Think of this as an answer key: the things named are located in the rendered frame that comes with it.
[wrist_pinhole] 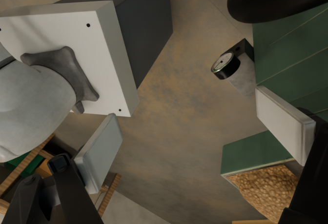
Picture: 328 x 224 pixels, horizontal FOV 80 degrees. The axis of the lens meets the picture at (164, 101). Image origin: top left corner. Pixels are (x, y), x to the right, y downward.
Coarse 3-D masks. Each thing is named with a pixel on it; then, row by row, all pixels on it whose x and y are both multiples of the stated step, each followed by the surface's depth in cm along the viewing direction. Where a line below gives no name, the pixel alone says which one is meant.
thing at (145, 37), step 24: (72, 0) 70; (96, 0) 65; (120, 0) 61; (144, 0) 74; (168, 0) 100; (120, 24) 60; (144, 24) 76; (168, 24) 104; (144, 48) 78; (144, 72) 81
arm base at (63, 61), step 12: (24, 60) 56; (36, 60) 53; (48, 60) 52; (60, 60) 52; (72, 60) 52; (60, 72) 51; (72, 72) 54; (72, 84) 53; (84, 84) 57; (84, 96) 60; (96, 96) 60; (72, 108) 63
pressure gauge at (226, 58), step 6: (228, 54) 45; (216, 60) 48; (222, 60) 46; (228, 60) 43; (234, 60) 43; (216, 66) 46; (222, 66) 43; (228, 66) 42; (234, 66) 43; (216, 72) 44; (222, 72) 43; (228, 72) 43; (234, 72) 43; (222, 78) 45
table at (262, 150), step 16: (320, 112) 26; (240, 144) 33; (256, 144) 30; (272, 144) 28; (224, 160) 33; (240, 160) 31; (256, 160) 28; (272, 160) 26; (288, 160) 25; (224, 176) 32
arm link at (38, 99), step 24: (0, 72) 40; (24, 72) 44; (48, 72) 49; (0, 96) 39; (24, 96) 42; (48, 96) 46; (72, 96) 53; (0, 120) 38; (24, 120) 41; (48, 120) 46; (0, 144) 38; (24, 144) 42
